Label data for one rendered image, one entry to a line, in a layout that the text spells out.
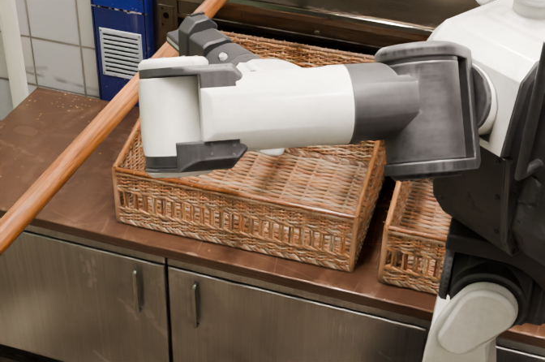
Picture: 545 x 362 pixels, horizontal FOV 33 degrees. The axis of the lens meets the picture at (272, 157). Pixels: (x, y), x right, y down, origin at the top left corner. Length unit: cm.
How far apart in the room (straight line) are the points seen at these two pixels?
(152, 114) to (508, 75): 41
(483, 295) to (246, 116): 52
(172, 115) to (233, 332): 120
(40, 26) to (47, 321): 79
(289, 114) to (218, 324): 122
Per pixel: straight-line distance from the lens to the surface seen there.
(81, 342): 240
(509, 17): 119
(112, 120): 133
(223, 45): 133
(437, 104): 103
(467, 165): 105
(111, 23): 245
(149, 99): 102
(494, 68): 111
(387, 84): 102
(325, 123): 100
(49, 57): 264
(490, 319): 138
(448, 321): 140
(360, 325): 202
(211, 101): 98
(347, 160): 231
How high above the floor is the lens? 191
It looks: 35 degrees down
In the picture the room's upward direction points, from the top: 2 degrees clockwise
